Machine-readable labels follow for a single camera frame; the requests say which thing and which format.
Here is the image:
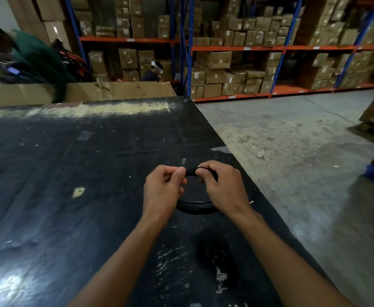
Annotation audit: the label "person's left hand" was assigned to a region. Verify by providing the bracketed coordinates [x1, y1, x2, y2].
[141, 164, 187, 226]

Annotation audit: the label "person's right hand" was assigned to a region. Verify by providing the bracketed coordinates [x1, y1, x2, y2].
[195, 160, 255, 223]

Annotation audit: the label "black cable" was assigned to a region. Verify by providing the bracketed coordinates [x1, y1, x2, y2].
[175, 167, 255, 215]

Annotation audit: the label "person's left forearm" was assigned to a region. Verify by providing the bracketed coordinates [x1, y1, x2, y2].
[68, 214, 168, 307]

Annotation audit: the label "person's right forearm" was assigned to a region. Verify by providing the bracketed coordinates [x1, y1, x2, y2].
[235, 206, 357, 307]

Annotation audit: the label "large cardboard bin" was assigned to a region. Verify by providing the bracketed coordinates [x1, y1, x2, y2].
[0, 81, 177, 109]

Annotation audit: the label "cardboard boxes on narrow rack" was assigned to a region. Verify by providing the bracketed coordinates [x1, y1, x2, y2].
[70, 0, 175, 83]

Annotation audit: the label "wide blue orange shelf rack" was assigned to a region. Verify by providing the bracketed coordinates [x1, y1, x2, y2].
[179, 0, 374, 103]

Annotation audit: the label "black motorcycle with red parts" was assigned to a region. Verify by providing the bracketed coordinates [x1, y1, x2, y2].
[0, 38, 95, 85]

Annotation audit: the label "narrow blue orange shelf rack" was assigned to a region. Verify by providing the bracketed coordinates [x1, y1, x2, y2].
[62, 0, 194, 85]

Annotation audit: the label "stack of tall cardboard boxes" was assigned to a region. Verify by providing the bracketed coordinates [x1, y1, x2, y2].
[6, 0, 72, 52]

